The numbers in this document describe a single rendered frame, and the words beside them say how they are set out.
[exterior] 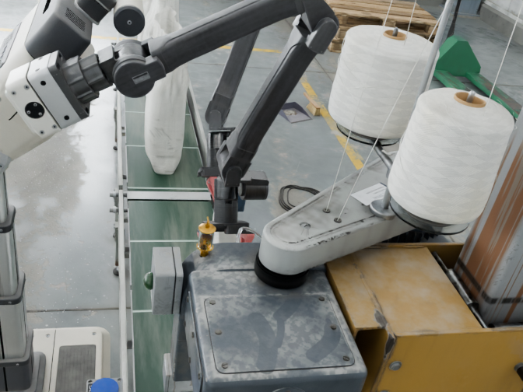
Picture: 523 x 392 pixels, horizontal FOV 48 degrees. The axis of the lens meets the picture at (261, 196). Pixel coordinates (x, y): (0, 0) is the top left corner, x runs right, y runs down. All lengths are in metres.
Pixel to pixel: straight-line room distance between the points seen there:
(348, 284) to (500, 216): 0.27
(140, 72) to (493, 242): 0.70
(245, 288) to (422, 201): 0.31
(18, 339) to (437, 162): 1.49
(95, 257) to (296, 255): 2.24
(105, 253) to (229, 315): 2.25
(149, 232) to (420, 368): 1.79
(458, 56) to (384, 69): 5.57
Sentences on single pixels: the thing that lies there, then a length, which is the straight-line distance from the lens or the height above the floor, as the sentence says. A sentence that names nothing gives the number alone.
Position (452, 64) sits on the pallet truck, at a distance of 6.53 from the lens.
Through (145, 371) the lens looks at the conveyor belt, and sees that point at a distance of 2.07.
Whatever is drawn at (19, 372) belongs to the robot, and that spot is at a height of 0.38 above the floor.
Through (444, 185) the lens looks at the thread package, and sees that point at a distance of 0.82.
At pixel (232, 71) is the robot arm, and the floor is 1.37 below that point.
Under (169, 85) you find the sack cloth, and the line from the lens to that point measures 2.82.
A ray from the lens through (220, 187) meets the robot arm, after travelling 1.39.
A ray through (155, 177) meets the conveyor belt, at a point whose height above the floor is 0.38.
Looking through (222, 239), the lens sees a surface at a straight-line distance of 1.59.
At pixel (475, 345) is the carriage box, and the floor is 1.31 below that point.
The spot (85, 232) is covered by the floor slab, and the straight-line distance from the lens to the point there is 3.25.
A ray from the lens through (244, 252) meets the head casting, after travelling 1.01.
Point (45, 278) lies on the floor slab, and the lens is 2.98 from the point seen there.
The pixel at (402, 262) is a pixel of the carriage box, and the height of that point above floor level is 1.33.
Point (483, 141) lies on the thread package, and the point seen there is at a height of 1.66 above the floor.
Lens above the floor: 1.96
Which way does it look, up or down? 32 degrees down
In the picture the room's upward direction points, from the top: 10 degrees clockwise
